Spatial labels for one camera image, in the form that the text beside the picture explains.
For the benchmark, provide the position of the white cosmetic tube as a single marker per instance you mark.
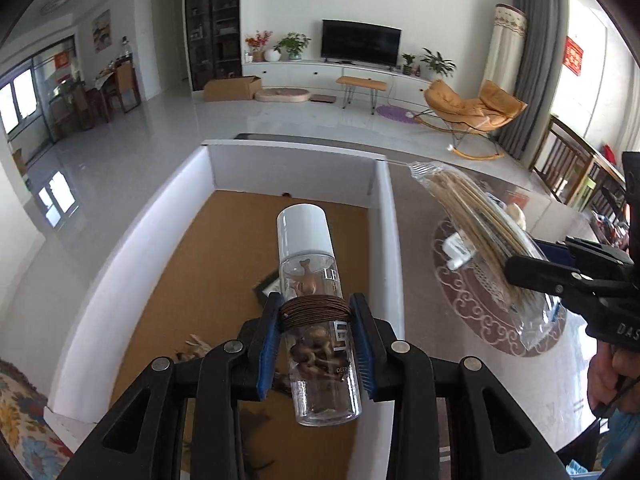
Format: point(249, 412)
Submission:
point(455, 247)

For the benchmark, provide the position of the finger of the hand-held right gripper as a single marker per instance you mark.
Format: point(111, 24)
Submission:
point(545, 275)
point(600, 257)

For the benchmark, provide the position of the beige pet bed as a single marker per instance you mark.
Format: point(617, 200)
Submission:
point(282, 96)

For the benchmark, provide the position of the broad leaf potted plant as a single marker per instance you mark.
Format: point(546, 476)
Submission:
point(437, 62)

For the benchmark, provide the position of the dark glass display cabinet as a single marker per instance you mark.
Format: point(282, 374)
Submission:
point(212, 25)

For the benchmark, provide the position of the flat screen television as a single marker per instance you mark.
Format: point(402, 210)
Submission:
point(360, 42)

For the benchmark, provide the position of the purple round rug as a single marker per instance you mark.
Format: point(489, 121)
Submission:
point(395, 112)

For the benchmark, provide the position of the clear bottle with white cap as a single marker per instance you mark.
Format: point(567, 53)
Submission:
point(305, 240)

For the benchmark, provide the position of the red wall hanging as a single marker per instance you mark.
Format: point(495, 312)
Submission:
point(574, 55)

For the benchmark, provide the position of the covered standing air conditioner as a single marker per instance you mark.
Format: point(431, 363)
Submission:
point(507, 45)

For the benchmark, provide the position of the white television cabinet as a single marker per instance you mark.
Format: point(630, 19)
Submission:
point(300, 72)

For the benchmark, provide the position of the black printed box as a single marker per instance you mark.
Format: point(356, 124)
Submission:
point(265, 287)

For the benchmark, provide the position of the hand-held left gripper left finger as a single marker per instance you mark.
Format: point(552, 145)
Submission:
point(267, 350)

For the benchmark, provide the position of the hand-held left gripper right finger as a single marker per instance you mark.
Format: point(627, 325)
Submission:
point(364, 355)

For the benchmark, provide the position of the white cardboard box container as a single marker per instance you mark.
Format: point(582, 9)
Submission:
point(150, 240)

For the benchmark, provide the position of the orange lounge chair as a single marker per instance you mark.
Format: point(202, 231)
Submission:
point(465, 107)

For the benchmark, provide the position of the brown cardboard box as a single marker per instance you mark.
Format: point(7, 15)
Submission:
point(230, 89)

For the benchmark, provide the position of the brown claw hair clip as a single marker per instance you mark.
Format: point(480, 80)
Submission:
point(195, 347)

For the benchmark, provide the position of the red flowers in vase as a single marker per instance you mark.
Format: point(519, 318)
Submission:
point(257, 42)

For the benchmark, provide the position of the red door decoration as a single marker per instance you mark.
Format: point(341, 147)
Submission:
point(62, 59)

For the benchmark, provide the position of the dining table with chairs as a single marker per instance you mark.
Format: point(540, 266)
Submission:
point(110, 85)

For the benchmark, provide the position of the round ceiling lamp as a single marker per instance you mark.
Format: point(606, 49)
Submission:
point(56, 3)

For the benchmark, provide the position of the small potted plant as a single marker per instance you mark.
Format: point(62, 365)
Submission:
point(408, 62)

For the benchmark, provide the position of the person's right hand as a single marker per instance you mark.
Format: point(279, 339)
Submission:
point(615, 380)

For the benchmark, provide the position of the wall painting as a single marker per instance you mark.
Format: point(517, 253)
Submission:
point(101, 30)

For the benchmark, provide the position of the floral blanket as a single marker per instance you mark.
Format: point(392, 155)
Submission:
point(25, 420)

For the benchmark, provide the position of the wooden slat chair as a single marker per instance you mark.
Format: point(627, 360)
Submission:
point(560, 155)

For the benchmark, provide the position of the grey curtain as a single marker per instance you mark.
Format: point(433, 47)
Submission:
point(537, 60)

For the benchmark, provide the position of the cream knit bag yellow trim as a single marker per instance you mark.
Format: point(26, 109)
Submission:
point(517, 216)

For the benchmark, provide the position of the green bushy potted plant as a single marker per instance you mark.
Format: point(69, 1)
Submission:
point(292, 45)

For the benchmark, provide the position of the cluttered wooden bench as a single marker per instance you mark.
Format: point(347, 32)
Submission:
point(607, 190)

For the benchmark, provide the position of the white round vase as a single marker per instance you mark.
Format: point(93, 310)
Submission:
point(272, 55)

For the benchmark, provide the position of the cotton swab pack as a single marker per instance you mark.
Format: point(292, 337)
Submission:
point(475, 220)

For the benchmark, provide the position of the orange bench stool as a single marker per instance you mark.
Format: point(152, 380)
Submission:
point(361, 82)

